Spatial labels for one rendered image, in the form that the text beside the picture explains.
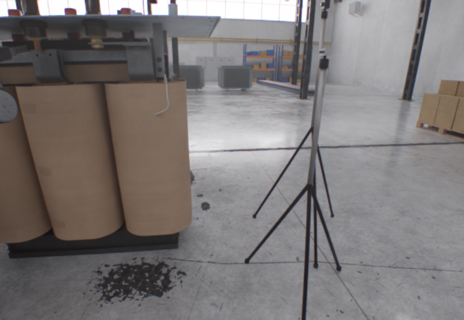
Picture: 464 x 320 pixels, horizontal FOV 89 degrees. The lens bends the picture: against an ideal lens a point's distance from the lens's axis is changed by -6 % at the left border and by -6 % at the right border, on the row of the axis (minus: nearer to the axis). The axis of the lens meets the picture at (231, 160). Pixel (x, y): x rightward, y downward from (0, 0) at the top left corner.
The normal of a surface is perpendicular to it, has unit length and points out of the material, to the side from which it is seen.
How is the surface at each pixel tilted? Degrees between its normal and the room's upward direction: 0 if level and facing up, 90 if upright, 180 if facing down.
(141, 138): 90
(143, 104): 90
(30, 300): 0
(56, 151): 90
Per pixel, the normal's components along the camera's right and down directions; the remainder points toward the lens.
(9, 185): 0.55, 0.29
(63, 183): 0.15, 0.34
